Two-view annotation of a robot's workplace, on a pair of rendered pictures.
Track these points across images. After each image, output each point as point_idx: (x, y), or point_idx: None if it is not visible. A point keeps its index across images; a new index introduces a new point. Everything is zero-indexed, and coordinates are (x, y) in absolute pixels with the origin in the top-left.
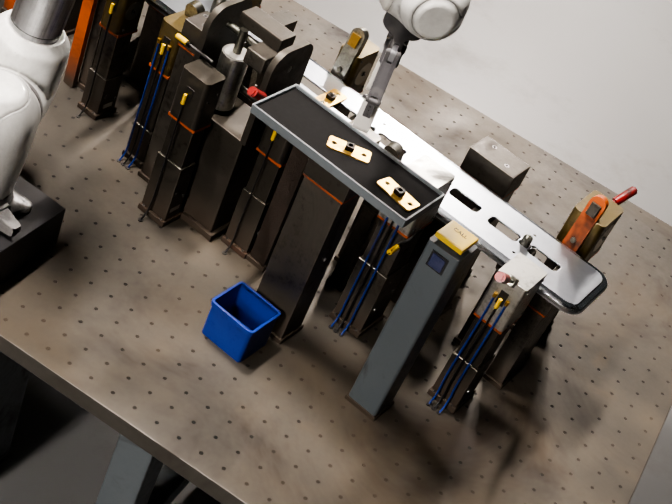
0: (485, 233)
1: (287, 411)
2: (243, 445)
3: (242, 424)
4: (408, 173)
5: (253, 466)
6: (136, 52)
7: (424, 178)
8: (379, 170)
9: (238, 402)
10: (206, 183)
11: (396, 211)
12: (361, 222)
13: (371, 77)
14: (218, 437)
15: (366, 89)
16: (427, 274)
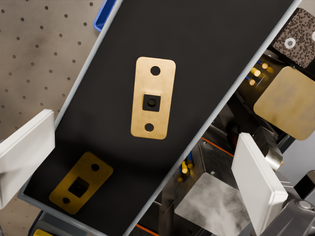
0: None
1: (73, 69)
2: (26, 41)
3: (44, 37)
4: (146, 196)
5: (12, 51)
6: None
7: (204, 205)
8: (125, 153)
9: (63, 31)
10: None
11: (38, 182)
12: (242, 113)
13: (251, 151)
14: (23, 21)
15: (240, 133)
16: None
